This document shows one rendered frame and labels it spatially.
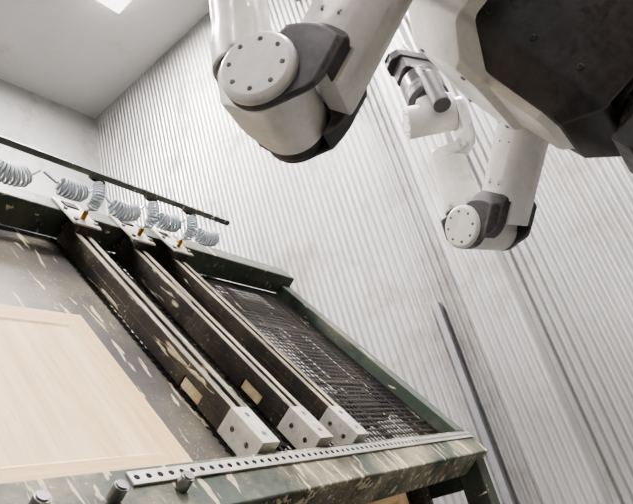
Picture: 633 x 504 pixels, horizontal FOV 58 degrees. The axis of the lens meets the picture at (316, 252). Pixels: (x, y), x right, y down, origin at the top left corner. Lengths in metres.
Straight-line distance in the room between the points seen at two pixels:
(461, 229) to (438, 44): 0.38
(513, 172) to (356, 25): 0.51
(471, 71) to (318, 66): 0.25
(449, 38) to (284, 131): 0.26
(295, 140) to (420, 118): 0.59
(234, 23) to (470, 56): 0.28
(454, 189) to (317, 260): 3.31
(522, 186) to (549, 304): 2.58
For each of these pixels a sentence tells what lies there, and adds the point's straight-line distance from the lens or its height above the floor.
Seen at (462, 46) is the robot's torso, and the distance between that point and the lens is 0.73.
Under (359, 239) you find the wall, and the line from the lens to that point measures 4.19.
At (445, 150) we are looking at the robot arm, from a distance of 1.14.
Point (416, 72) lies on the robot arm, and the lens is 1.26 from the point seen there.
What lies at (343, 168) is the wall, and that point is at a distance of 4.44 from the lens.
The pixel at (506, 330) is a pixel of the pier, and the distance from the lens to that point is 3.48.
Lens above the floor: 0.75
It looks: 24 degrees up
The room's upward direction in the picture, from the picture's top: 16 degrees counter-clockwise
